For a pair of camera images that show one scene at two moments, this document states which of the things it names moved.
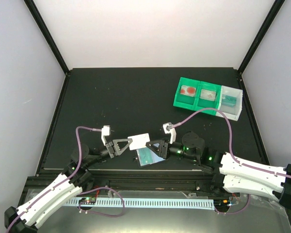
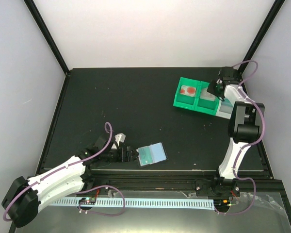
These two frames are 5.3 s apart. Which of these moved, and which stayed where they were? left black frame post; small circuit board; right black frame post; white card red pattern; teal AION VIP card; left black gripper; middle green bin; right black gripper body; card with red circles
Moved: white card red pattern; right black gripper body; left black gripper
Stayed: right black frame post; left black frame post; middle green bin; card with red circles; small circuit board; teal AION VIP card
